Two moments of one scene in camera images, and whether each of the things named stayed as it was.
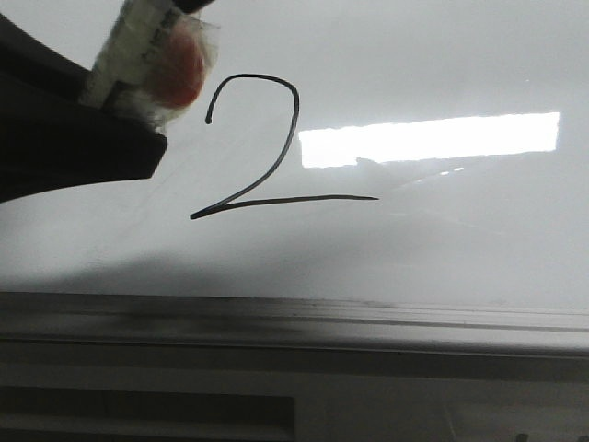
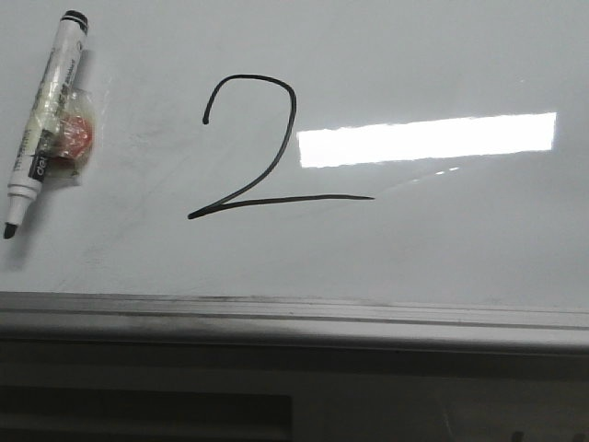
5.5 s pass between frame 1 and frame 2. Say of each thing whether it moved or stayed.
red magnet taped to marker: moved
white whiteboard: stayed
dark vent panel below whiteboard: stayed
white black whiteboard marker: moved
